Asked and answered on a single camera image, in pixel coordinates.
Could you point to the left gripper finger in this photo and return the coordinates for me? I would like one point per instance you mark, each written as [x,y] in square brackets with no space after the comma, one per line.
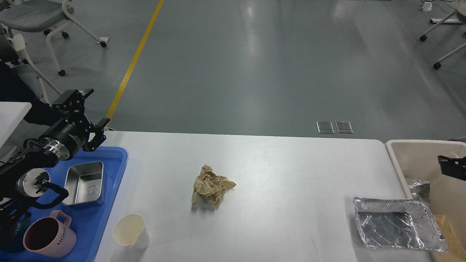
[72,103]
[99,136]

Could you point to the grey office chair near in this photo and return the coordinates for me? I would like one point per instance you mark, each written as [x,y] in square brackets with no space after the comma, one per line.
[13,49]

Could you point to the white side table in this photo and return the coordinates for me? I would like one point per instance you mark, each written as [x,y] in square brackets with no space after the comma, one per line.
[11,114]

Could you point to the aluminium foil tray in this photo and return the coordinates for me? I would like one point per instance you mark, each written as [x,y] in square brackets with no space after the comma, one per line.
[398,224]

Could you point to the grey office chair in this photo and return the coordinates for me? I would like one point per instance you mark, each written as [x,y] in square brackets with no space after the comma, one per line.
[47,16]
[13,49]

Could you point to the right metal floor plate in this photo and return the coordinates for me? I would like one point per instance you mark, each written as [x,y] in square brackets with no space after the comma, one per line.
[344,127]

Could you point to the pink ceramic mug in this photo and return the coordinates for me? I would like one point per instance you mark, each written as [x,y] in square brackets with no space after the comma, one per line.
[51,236]

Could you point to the crumpled brown paper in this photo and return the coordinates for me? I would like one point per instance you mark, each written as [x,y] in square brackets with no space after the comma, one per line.
[210,187]

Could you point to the beige plastic bin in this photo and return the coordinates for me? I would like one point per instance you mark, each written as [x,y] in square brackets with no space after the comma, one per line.
[415,160]

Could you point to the rectangular stainless steel tin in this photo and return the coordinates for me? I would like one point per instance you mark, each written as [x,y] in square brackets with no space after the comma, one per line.
[85,184]

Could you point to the metal floor plate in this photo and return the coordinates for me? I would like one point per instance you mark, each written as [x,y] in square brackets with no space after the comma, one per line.
[325,127]
[344,127]

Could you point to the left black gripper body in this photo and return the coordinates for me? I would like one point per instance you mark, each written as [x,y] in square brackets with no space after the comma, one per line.
[66,137]

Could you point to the left metal floor plate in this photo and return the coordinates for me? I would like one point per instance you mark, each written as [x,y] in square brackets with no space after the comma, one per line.
[325,127]

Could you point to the dark blue mug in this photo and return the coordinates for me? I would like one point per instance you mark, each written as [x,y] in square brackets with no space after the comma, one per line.
[17,233]

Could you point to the crumpled foil in bin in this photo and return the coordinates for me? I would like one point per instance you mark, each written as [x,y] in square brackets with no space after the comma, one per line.
[420,190]

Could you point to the cream paper cup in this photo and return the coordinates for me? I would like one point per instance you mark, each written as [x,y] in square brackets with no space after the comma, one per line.
[131,232]

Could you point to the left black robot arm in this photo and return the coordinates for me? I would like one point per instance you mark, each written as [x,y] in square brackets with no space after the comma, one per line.
[24,180]

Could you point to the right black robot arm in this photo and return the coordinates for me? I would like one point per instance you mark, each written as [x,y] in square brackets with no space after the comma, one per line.
[455,168]

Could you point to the seated person dark clothes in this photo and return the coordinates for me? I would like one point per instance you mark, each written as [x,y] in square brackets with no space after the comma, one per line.
[14,89]

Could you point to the grey office chair far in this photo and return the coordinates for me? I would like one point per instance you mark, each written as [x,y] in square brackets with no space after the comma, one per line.
[47,16]

